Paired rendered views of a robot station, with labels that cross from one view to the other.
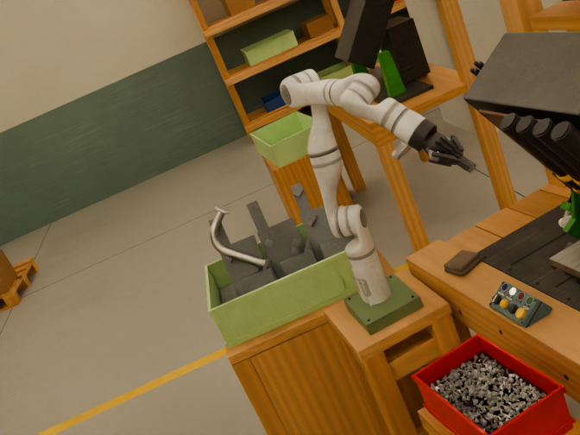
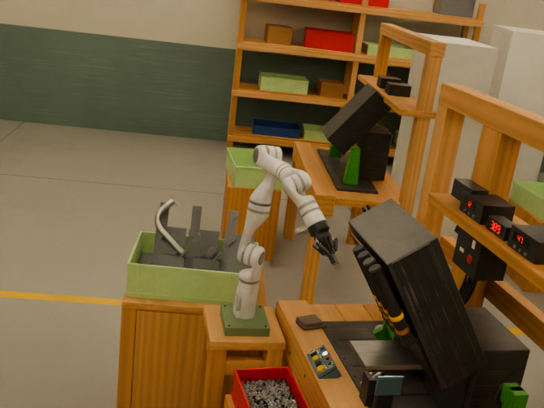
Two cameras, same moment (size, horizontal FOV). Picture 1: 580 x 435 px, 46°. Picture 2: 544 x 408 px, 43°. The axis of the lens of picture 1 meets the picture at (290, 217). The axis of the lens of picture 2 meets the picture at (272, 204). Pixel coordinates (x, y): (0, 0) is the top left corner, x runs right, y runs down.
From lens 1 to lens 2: 0.84 m
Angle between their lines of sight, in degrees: 4
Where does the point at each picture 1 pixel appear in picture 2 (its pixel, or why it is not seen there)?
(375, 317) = (234, 325)
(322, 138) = (263, 194)
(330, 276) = (221, 285)
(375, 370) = (215, 360)
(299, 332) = (179, 311)
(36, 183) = (31, 82)
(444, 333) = (273, 361)
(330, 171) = (257, 217)
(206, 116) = (201, 108)
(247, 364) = (132, 313)
